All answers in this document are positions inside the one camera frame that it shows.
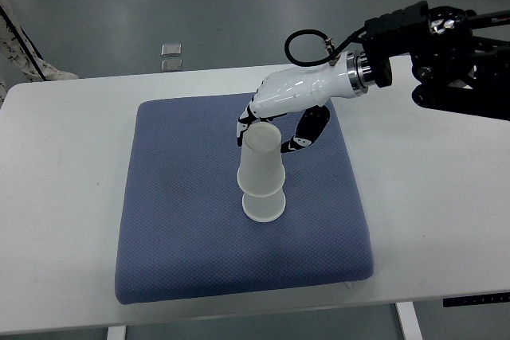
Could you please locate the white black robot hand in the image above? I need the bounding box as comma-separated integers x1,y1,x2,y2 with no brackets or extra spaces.
237,52,375,153

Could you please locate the white paper cup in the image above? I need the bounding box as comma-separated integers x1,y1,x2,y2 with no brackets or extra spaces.
242,189,286,223
237,122,285,197

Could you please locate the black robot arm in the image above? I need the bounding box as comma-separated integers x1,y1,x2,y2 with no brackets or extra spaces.
360,1,509,120

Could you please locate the lower silver floor plate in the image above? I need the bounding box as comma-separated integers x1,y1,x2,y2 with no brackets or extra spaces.
161,59,182,72

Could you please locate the silver floor plate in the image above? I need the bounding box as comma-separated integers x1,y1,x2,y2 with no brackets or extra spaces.
161,59,182,72
161,43,182,57

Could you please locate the upper silver floor plate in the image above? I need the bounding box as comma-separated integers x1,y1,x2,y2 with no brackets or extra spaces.
161,43,182,57

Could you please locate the blue square cushion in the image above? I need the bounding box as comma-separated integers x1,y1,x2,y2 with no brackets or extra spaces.
114,92,375,305

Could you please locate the white table leg right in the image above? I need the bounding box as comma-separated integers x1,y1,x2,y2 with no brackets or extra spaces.
395,302,424,340

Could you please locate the white table leg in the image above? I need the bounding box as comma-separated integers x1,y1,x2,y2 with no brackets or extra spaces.
395,302,424,340
106,326,127,340

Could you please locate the black table control panel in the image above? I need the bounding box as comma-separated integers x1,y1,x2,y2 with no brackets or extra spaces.
442,291,510,307

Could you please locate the person in patterned trousers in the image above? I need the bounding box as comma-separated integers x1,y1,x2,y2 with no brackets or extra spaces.
1,0,79,82

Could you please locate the white table leg left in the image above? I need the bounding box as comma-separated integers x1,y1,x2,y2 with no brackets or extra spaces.
106,326,127,340

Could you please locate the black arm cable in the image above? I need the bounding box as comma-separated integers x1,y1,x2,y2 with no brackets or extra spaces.
284,28,367,68

